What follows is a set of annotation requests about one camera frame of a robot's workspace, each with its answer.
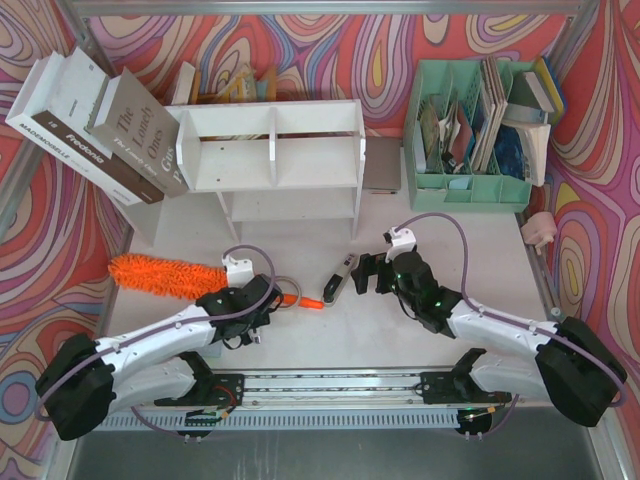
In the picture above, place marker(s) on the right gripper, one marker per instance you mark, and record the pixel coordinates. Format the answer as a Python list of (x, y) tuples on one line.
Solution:
[(379, 275)]

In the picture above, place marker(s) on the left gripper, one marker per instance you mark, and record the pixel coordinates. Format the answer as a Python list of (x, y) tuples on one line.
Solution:
[(270, 298)]

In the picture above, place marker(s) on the orange microfiber duster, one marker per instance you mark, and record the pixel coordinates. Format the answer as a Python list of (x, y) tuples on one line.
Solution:
[(165, 277)]

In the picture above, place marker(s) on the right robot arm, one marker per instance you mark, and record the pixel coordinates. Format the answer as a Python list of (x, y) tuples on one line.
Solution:
[(563, 363)]

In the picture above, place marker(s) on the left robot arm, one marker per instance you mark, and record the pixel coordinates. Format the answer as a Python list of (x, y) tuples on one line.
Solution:
[(87, 380)]

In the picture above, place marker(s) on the white wooden bookshelf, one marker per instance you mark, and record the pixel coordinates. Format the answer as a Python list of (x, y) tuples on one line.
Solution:
[(275, 161)]

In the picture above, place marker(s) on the black white stapler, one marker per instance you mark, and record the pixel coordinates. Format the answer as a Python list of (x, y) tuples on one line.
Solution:
[(336, 282)]

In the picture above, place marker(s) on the grey notebook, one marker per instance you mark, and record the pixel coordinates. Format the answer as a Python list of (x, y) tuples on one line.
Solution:
[(382, 171)]

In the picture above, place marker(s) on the mint green desk organizer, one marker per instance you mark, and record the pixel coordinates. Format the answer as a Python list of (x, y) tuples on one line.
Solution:
[(450, 133)]

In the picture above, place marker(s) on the pink tape dispenser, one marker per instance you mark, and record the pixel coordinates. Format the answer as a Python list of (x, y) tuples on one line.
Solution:
[(539, 230)]

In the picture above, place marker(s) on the white paperback book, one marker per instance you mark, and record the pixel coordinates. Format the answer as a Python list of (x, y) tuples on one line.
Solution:
[(526, 144)]

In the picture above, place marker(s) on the books behind shelf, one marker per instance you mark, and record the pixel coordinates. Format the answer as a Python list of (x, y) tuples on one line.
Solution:
[(242, 87)]

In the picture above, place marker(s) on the The Lonely Ones book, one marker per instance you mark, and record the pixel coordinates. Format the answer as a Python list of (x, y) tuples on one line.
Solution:
[(137, 128)]

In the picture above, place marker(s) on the blue yellow book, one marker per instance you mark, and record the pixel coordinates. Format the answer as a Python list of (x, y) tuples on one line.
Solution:
[(546, 90)]

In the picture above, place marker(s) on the brown Fredonia book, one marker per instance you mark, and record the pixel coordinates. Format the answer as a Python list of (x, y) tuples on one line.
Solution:
[(66, 115)]

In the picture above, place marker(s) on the white Mademoiselle book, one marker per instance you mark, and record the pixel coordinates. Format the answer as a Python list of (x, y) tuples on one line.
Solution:
[(33, 96)]

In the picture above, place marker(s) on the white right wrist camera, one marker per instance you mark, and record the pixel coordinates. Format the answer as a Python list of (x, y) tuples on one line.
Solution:
[(401, 240)]

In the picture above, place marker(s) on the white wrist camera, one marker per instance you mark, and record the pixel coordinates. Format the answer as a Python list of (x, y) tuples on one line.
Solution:
[(401, 240), (238, 272)]

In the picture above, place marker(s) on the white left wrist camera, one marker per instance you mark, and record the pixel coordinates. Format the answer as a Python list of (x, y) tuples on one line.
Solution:
[(238, 272)]

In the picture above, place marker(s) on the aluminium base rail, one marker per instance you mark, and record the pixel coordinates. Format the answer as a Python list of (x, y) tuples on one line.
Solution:
[(330, 387)]

